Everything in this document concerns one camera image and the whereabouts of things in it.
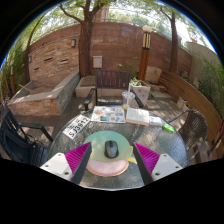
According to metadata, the low stone tree bed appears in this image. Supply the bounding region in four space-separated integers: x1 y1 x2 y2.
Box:
74 75 101 98

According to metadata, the open white book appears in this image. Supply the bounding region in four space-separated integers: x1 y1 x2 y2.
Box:
125 107 151 127

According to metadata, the small white booklet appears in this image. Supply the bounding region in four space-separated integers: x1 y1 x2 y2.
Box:
148 115 164 127

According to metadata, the black metal chair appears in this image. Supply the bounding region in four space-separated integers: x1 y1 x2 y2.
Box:
0 99 54 168

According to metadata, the white licence plate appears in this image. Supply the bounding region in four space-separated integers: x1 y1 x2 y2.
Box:
61 114 92 141

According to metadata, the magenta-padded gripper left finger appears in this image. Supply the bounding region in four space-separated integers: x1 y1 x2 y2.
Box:
39 142 93 185

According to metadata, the wooden garden lamp post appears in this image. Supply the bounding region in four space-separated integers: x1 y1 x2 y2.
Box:
137 25 153 82

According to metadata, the beige leaning stone slab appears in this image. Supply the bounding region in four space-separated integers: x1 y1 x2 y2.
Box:
145 65 163 85

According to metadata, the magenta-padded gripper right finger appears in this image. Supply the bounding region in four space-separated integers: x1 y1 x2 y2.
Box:
132 142 184 186

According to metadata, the white planter box with plant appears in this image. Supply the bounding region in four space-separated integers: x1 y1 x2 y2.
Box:
129 77 152 107

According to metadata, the forked tree trunk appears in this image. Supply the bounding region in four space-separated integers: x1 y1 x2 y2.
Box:
59 0 111 78

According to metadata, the dark grey computer mouse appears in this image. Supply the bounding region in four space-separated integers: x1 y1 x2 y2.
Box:
103 139 120 159

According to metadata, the small pale planter box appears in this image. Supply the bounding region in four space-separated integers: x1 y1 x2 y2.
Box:
175 96 189 111

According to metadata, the small green object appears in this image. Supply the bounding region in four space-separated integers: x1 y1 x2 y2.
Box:
162 122 176 134

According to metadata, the brown wicker armchair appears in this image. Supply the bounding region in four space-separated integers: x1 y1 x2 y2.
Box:
166 108 209 158

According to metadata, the colourful picture sheet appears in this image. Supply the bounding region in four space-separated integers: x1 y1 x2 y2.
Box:
90 105 127 125

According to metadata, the slender tree trunk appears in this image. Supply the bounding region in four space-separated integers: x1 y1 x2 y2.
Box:
159 6 179 75

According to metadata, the dark wooden slatted chair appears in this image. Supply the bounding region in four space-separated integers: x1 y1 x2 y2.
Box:
83 69 145 112

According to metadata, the large stone raised bed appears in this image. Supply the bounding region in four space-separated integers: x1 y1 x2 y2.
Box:
6 70 82 117

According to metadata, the clear plastic cup with straw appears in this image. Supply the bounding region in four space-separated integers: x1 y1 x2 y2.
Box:
121 82 136 111

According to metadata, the grey wall utility box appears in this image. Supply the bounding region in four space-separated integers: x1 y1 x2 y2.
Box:
92 55 104 70

